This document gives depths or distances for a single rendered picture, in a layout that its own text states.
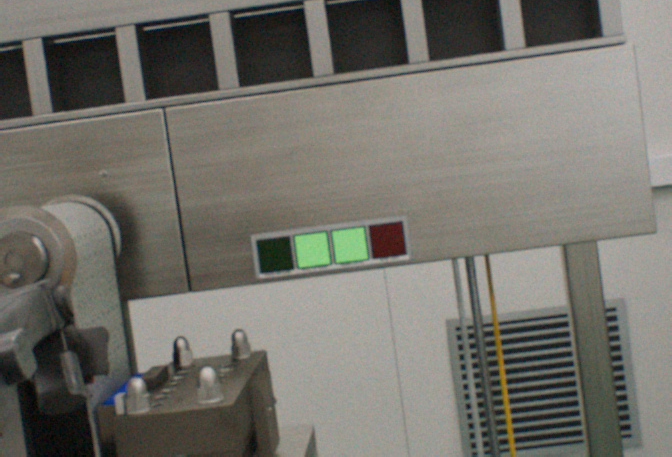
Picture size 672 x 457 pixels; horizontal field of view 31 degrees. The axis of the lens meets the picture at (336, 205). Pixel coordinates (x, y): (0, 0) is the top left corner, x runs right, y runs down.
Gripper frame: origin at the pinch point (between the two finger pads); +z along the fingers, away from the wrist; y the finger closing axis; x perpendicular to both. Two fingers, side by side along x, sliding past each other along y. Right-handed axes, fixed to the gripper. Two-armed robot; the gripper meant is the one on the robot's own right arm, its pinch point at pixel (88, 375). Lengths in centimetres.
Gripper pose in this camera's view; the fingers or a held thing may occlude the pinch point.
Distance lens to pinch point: 170.7
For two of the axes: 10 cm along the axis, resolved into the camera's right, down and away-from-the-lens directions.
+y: 9.9, -1.3, -0.6
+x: -0.9, -8.9, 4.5
